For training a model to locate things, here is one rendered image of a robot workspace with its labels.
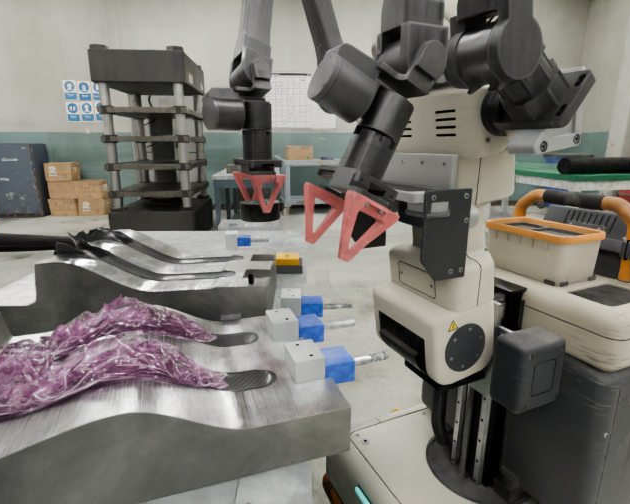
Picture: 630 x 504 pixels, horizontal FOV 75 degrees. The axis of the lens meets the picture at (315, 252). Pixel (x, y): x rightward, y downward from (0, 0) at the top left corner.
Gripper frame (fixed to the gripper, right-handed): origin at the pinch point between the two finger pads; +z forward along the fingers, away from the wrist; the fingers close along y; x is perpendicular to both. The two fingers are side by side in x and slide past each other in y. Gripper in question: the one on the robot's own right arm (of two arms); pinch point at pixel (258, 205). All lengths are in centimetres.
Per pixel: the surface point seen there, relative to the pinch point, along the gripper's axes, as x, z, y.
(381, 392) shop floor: 79, 99, -55
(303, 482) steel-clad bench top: -15, 20, 48
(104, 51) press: 0, -98, -407
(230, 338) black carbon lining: -14.4, 14.8, 25.1
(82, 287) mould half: -32.4, 11.1, 3.3
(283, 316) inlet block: -7.5, 11.6, 28.2
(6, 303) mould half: -43.9, 14.3, -3.6
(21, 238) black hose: -45, 10, -39
